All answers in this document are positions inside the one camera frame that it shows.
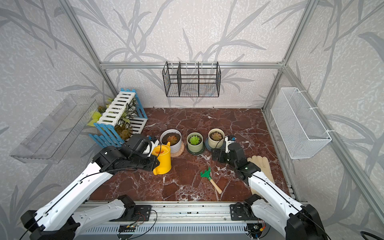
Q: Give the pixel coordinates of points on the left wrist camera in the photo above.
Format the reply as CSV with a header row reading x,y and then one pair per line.
x,y
154,142

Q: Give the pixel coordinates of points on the white pot red succulent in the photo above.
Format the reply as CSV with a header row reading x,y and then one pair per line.
x,y
174,137

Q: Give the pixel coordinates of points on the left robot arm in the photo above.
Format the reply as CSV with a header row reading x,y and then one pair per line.
x,y
108,162

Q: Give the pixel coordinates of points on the cream pot pink succulent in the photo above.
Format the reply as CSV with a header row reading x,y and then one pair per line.
x,y
216,135

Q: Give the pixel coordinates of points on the yellow watering can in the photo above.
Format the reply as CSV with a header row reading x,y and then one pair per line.
x,y
163,154

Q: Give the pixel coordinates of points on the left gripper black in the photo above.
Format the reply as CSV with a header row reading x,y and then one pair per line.
x,y
152,164

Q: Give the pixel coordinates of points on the tan wooden saucer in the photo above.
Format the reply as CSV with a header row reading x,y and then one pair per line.
x,y
181,150

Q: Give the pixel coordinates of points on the blue white fence planter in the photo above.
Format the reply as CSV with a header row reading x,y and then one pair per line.
x,y
122,117

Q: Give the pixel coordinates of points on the clear plastic shelf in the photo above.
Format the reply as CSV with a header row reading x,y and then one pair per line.
x,y
51,140

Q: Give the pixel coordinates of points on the white mesh basket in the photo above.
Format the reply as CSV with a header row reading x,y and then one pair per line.
x,y
301,130

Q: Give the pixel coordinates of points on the green rake wooden handle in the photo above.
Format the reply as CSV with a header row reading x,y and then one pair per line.
x,y
207,174

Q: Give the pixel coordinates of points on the black wire basket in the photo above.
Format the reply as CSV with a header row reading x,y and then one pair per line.
x,y
196,80

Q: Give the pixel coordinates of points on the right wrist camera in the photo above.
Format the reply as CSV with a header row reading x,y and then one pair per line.
x,y
229,140

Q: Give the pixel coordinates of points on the green pot green succulent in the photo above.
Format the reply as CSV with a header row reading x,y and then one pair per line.
x,y
195,142

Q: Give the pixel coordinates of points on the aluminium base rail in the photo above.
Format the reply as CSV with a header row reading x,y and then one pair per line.
x,y
186,211

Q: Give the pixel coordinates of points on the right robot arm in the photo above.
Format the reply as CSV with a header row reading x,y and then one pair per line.
x,y
270,192

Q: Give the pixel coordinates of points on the beige gardening glove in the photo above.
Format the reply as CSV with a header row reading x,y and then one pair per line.
x,y
263,164

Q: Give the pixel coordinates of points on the blue saucer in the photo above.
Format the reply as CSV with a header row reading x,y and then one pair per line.
x,y
221,145

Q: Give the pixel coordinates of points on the dark green saucer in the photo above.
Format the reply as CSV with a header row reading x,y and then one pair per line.
x,y
197,153

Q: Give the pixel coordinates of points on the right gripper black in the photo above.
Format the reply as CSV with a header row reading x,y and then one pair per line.
x,y
221,152

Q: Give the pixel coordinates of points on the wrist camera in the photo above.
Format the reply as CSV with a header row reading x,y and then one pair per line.
x,y
229,140
154,142

